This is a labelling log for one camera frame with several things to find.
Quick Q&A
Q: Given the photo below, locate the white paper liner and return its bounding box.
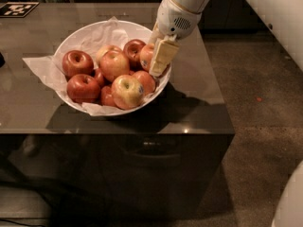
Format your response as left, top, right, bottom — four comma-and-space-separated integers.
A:
22, 16, 159, 116

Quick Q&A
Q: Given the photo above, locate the small red apple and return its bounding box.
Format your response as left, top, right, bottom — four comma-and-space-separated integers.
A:
100, 86, 116, 107
94, 68, 105, 87

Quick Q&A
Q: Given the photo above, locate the dark red apple left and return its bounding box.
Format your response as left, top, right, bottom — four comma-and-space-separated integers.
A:
62, 50, 94, 78

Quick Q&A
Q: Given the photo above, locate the red apple front left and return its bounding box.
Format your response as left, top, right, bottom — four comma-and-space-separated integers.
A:
66, 74, 100, 103

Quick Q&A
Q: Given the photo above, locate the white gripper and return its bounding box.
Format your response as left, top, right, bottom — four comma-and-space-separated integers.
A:
149, 0, 202, 77

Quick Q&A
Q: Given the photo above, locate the dark red apple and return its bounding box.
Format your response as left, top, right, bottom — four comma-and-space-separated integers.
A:
62, 50, 94, 78
123, 39, 146, 68

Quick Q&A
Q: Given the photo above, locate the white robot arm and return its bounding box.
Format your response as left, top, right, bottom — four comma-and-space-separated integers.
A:
149, 0, 210, 77

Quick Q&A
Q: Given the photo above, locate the red-yellow apple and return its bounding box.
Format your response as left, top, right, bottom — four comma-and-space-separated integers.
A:
140, 44, 154, 71

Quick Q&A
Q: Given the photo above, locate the white bowl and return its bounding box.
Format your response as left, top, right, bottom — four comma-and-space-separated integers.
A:
52, 19, 171, 116

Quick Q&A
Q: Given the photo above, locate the yellow-green apple front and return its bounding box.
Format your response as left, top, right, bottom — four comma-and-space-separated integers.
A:
112, 75, 144, 110

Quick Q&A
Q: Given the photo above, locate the dark object table edge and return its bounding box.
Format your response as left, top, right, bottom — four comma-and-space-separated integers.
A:
0, 52, 6, 68

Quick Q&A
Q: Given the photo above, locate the black white fiducial tag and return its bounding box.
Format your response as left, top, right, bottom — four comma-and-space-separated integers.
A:
0, 2, 39, 18

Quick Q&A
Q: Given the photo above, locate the orange-red apple centre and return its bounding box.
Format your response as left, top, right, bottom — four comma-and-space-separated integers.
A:
98, 50, 130, 82

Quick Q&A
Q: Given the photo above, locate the pale yellow apple back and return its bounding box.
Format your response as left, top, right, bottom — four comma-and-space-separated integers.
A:
96, 44, 121, 63

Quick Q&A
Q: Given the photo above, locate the small red apple bottom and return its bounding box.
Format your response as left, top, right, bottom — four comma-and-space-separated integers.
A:
100, 86, 116, 107

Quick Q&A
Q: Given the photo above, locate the orange apple right low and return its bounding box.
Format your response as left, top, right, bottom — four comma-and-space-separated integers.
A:
133, 71, 156, 95

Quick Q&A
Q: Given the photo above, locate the dark red apple top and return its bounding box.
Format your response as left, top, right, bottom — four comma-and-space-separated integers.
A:
123, 39, 146, 68

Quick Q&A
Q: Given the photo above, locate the small red apple middle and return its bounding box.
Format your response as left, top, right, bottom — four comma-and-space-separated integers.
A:
94, 68, 105, 87

